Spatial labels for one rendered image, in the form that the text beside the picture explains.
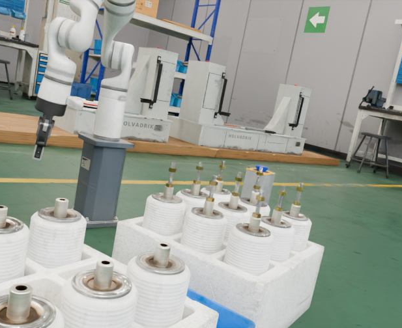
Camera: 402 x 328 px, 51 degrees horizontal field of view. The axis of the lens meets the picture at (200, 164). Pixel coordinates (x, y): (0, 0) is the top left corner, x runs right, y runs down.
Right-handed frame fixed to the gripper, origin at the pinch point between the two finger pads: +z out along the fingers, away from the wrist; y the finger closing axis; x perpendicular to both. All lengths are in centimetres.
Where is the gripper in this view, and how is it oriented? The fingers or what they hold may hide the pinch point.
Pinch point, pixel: (38, 151)
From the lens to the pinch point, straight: 119.4
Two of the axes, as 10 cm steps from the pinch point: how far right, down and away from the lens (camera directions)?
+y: 2.9, 2.8, -9.1
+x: 9.0, 2.5, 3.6
